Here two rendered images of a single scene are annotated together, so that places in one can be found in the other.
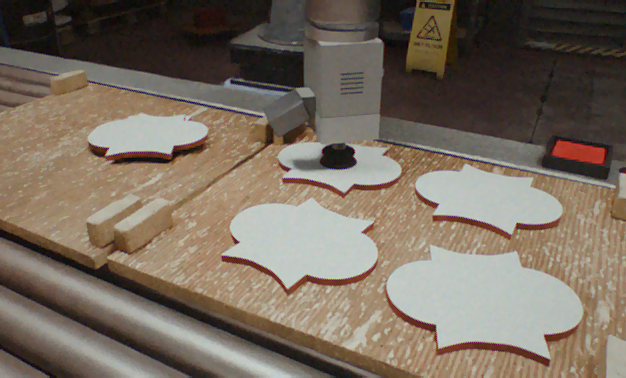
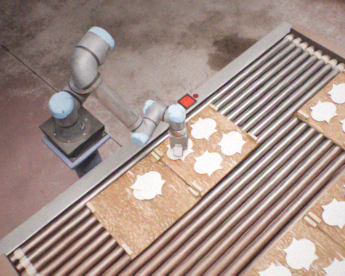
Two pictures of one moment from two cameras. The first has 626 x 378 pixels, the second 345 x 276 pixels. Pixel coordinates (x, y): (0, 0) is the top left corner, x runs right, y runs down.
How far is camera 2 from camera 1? 174 cm
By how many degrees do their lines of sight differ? 53
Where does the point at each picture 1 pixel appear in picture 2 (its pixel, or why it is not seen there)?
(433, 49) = not seen: outside the picture
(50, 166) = (156, 209)
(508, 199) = (206, 125)
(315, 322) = (229, 167)
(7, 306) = (207, 213)
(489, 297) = (232, 142)
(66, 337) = (219, 203)
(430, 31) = not seen: outside the picture
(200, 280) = (213, 181)
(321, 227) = (206, 158)
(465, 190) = (200, 131)
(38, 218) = (183, 209)
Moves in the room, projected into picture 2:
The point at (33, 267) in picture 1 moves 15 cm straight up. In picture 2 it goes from (196, 211) to (195, 196)
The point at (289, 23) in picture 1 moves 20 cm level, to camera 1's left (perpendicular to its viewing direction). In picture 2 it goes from (79, 131) to (60, 163)
